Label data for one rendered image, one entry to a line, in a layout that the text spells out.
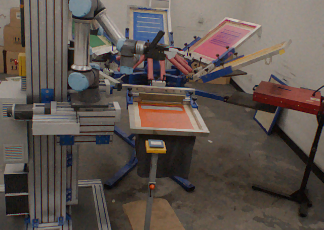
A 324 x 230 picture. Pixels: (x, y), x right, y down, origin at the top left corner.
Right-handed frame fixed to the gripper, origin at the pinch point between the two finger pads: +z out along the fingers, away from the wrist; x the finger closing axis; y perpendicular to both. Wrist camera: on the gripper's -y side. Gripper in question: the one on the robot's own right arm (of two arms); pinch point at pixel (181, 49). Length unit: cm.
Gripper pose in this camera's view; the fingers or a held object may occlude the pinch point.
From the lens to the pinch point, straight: 201.0
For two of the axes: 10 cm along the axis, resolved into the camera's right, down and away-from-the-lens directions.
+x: -1.7, 2.1, -9.6
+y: -1.3, 9.6, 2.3
